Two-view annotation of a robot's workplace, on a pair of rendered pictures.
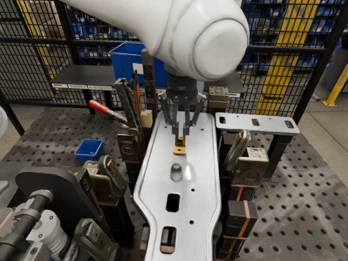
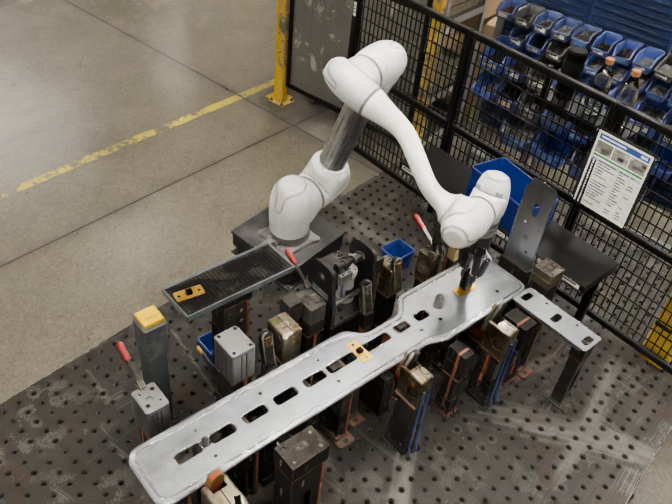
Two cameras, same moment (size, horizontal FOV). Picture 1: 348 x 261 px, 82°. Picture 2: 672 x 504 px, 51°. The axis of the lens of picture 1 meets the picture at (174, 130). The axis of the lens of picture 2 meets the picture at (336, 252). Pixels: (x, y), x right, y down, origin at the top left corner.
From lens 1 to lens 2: 1.77 m
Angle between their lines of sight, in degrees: 30
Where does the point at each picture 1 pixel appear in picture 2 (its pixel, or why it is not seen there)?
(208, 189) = (451, 325)
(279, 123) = (578, 333)
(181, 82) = not seen: hidden behind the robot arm
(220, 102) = (542, 280)
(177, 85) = not seen: hidden behind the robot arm
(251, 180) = (495, 350)
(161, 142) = (451, 278)
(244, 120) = (547, 310)
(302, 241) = (523, 454)
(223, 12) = (457, 225)
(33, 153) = (343, 222)
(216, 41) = (450, 233)
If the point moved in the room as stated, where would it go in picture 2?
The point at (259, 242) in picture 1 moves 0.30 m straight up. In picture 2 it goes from (482, 425) to (505, 365)
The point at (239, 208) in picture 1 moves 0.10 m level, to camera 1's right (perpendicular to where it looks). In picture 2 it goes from (459, 347) to (486, 366)
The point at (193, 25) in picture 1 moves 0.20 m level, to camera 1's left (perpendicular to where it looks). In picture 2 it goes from (446, 224) to (391, 190)
